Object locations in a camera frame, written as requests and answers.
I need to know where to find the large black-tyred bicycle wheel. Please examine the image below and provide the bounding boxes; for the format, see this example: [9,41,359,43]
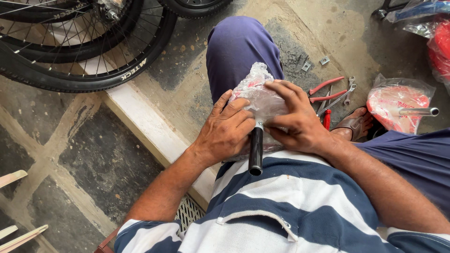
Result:
[0,0,178,93]

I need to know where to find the blue bicycle frame in plastic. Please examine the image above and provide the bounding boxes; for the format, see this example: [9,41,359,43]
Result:
[371,0,450,24]

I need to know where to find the pale wooden slat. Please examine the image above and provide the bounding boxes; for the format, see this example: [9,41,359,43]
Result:
[0,170,28,189]
[0,225,19,241]
[0,224,49,253]

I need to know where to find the brown leather sandal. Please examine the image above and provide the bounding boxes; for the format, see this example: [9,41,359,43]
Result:
[332,115,367,142]

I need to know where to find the plastic-wrapped saddle with black post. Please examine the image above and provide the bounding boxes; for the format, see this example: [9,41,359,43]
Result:
[225,62,293,176]

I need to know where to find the short silver spanner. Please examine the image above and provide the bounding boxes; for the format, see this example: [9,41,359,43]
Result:
[343,76,356,106]

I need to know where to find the spoked bicycle wheel with hub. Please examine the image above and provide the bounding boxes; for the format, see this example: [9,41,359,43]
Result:
[0,0,145,64]

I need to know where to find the person's striped blue white shirt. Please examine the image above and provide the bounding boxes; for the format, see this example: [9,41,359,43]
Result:
[114,150,450,253]

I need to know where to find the long silver combination spanner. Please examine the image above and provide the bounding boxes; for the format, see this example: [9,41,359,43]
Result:
[316,84,357,117]

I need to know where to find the person's blue trousers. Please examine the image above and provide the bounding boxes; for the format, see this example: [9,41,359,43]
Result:
[206,15,450,219]

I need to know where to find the black knobbly bicycle tyre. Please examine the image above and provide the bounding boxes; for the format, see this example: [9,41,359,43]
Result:
[157,0,233,19]

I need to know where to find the plastic-wrapped red saddle, silver post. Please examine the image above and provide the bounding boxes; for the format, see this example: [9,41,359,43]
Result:
[366,73,440,135]

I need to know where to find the person's left hand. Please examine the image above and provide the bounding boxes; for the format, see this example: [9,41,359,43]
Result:
[192,89,256,167]

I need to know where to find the person's foot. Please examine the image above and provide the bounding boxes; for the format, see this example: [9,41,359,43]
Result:
[331,107,374,141]

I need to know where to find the red-handled screwdriver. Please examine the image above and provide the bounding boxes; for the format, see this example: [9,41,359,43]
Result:
[322,86,333,131]

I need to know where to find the red parts in plastic bag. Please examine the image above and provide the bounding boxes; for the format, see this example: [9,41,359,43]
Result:
[403,17,450,95]

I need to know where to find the person's right hand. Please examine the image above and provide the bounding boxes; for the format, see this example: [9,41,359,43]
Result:
[264,80,333,156]

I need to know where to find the reddish-brown stool edge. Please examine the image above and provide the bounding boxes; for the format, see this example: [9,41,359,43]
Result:
[94,227,121,253]

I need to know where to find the white metal mesh grate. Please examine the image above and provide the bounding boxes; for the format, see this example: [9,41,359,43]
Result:
[174,195,206,233]

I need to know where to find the red-handled pliers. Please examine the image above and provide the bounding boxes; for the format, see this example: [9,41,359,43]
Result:
[308,76,348,104]

